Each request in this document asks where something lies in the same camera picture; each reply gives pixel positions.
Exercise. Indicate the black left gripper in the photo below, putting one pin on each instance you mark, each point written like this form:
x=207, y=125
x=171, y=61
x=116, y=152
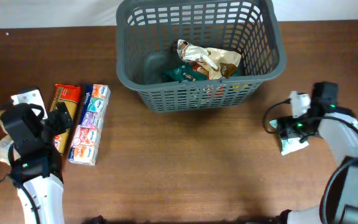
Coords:
x=59, y=122

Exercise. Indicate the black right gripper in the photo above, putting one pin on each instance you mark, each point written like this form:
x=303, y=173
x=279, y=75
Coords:
x=285, y=129

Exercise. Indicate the teal wet wipes packet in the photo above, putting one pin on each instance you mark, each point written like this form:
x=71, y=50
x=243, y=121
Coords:
x=289, y=145

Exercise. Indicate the Kleenex tissue multipack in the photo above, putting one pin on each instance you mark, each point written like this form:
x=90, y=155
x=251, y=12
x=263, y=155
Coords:
x=85, y=144

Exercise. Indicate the beige snack bag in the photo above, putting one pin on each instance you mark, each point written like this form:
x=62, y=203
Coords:
x=212, y=62

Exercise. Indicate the green Nescafe coffee bag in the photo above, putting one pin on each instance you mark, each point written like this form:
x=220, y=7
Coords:
x=187, y=72

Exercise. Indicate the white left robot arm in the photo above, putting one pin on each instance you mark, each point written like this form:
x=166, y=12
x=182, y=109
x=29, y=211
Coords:
x=36, y=165

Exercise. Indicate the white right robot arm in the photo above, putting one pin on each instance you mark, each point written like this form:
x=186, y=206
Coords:
x=319, y=115

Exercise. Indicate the San Remo spaghetti packet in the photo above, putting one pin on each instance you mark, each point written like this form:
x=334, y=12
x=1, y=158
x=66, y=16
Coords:
x=65, y=101

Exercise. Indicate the beige paper bag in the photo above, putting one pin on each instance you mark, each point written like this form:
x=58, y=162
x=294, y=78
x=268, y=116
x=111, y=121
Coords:
x=5, y=143

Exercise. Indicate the grey plastic basket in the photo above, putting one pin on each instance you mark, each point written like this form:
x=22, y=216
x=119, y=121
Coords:
x=146, y=46

